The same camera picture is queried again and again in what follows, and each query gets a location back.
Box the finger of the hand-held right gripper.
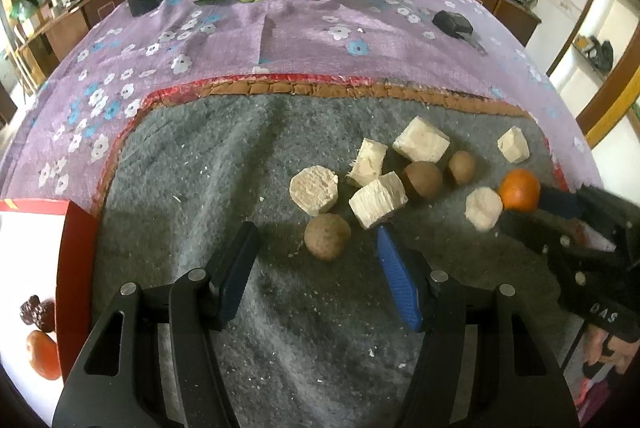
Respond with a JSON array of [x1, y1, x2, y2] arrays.
[[500, 210, 618, 256], [537, 185, 640, 229]]

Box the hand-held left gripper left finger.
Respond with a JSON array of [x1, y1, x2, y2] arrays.
[[52, 222, 261, 428]]

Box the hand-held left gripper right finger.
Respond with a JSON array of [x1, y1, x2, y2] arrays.
[[376, 224, 581, 428]]

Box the orange tangerine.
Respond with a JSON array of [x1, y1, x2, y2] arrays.
[[498, 169, 542, 213], [26, 330, 62, 381]]

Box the brown kiwi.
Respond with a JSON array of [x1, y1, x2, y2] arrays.
[[304, 214, 352, 263], [447, 151, 477, 186], [402, 161, 444, 199]]

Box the pale sugarcane chunks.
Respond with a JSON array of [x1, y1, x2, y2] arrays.
[[289, 115, 531, 233]]

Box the red box with white inside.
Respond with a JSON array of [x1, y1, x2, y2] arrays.
[[0, 198, 101, 384]]

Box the person's right hand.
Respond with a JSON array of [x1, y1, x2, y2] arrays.
[[582, 325, 636, 376]]

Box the pink patterned clothing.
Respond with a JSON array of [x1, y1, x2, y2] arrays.
[[575, 370, 640, 426]]

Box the grey felt mat red border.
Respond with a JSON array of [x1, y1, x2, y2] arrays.
[[92, 75, 583, 428]]

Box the black bag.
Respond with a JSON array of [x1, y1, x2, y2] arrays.
[[582, 35, 615, 71]]

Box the dark red dried date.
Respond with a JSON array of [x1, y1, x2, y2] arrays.
[[37, 300, 57, 334], [19, 295, 43, 326]]

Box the purple floral bedsheet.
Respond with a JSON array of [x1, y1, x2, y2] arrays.
[[10, 0, 606, 219]]

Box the wooden side cabinet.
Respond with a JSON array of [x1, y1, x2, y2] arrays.
[[0, 0, 121, 98]]

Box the green plastic bag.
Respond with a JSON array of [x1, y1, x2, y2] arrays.
[[10, 0, 38, 21]]

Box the wooden door frame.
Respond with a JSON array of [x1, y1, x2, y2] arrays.
[[547, 0, 640, 149]]

